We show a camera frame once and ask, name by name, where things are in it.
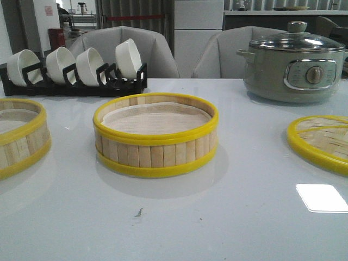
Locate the bamboo steamer drawer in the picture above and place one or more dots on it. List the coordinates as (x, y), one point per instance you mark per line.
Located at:
(24, 146)
(161, 155)

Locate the woven bamboo steamer lid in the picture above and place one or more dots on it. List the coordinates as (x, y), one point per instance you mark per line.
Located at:
(322, 140)

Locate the white cloth steamer liner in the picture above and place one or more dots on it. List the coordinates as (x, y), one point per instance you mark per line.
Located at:
(156, 118)

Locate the black bowl rack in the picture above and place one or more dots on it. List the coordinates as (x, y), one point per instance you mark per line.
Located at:
(109, 79)

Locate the left grey chair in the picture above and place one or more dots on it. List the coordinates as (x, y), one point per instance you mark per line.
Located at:
(152, 46)

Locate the grey chair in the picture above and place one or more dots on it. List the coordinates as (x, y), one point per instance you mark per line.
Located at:
(152, 46)
(219, 59)

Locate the right grey chair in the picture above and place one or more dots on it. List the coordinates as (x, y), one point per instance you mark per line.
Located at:
(219, 59)

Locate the white bowl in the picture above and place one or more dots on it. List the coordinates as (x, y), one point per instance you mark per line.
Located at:
(57, 61)
(17, 62)
(128, 59)
(87, 63)

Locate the white cabinet background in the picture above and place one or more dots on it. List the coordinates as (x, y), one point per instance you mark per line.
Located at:
(195, 22)

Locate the green electric cooking pot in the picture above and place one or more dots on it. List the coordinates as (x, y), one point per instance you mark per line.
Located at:
(295, 77)

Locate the red fire extinguisher box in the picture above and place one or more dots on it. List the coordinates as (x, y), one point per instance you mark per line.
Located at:
(56, 38)

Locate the glass pot lid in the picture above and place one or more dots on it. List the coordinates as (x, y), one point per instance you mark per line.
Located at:
(297, 39)

